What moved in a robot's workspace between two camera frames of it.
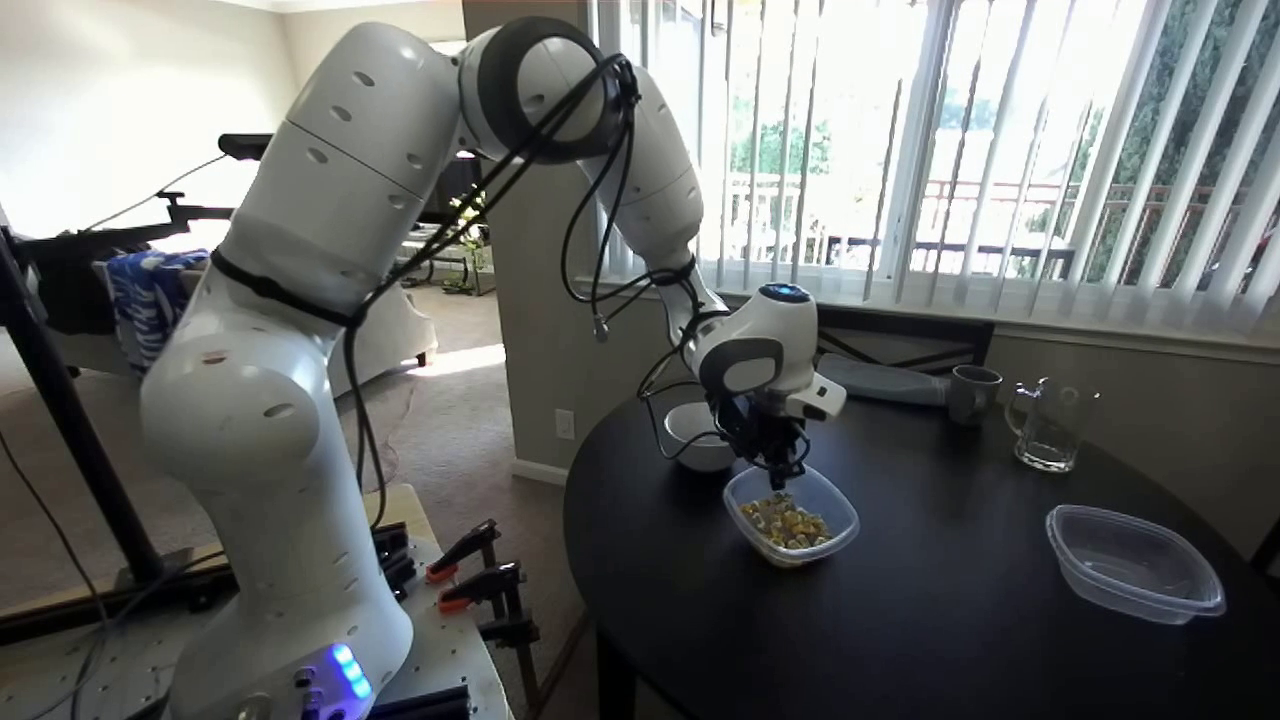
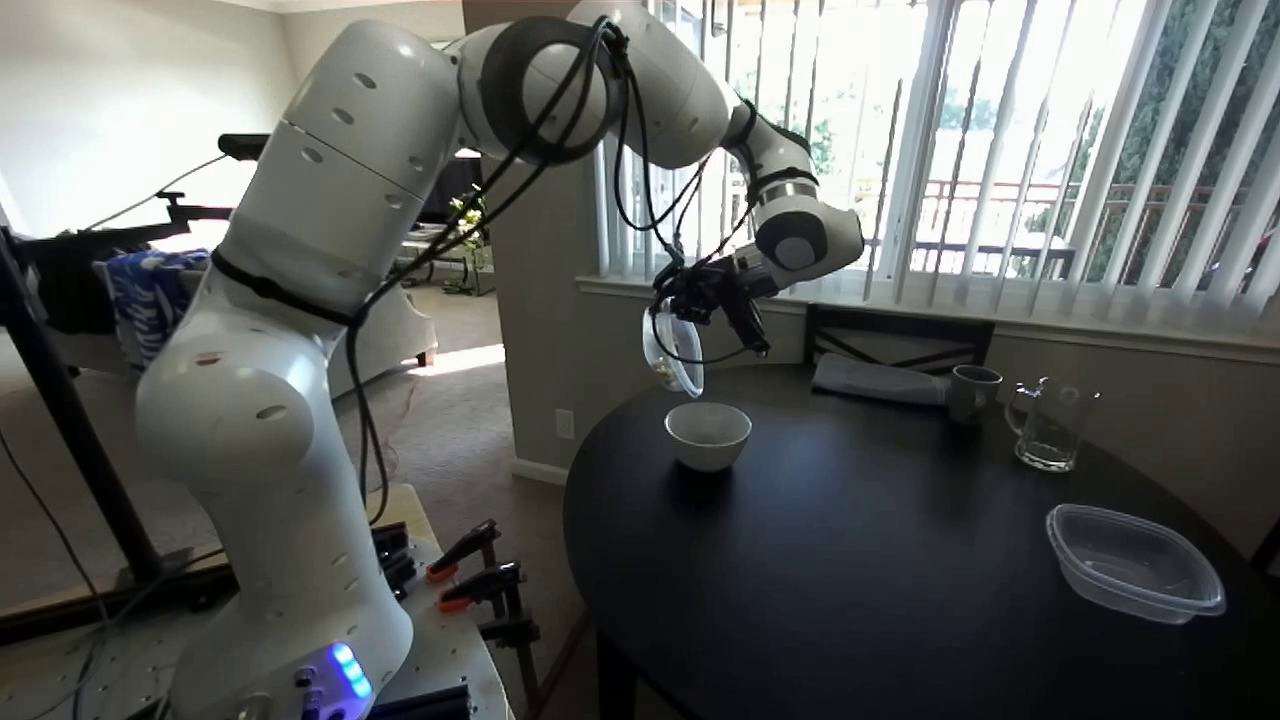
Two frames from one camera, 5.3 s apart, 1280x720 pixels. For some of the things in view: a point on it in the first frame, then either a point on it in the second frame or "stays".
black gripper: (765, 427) → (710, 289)
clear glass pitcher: (1051, 418) stays
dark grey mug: (974, 393) stays
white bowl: (697, 439) stays
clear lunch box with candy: (794, 527) → (673, 351)
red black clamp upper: (482, 547) stays
